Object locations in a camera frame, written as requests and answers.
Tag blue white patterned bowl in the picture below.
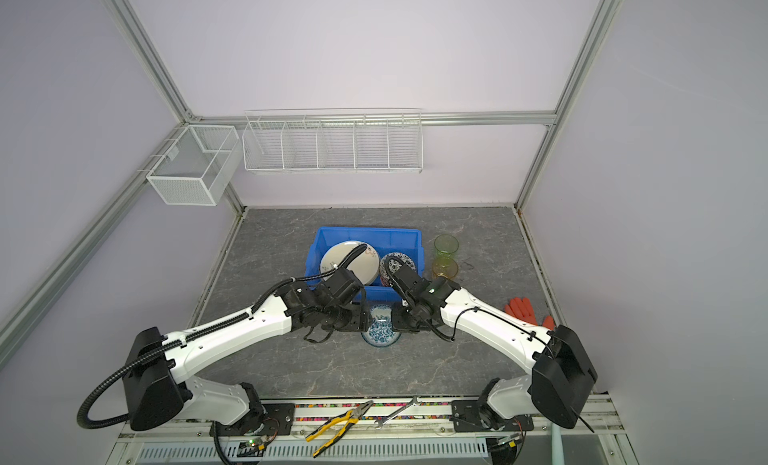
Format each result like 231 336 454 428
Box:
361 303 402 348

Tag cream floral plate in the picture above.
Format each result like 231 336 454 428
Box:
319 240 381 286

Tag green glass cup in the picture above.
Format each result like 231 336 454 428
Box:
433 234 460 260

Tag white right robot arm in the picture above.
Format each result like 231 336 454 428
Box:
385 257 598 430

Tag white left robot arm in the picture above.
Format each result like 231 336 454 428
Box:
76 243 369 432

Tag blue plastic bin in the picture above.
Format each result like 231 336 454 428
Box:
304 226 425 276

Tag yellow black pliers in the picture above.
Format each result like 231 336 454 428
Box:
305 400 374 459

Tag silver wrench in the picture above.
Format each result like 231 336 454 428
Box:
374 396 421 430

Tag red work glove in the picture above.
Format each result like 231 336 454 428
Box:
503 297 556 330

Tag teal spatula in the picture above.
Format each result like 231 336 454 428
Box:
550 424 566 465

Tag white mesh box basket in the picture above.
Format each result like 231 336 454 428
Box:
147 125 243 206

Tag white wire wall rack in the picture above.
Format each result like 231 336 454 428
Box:
242 108 424 173

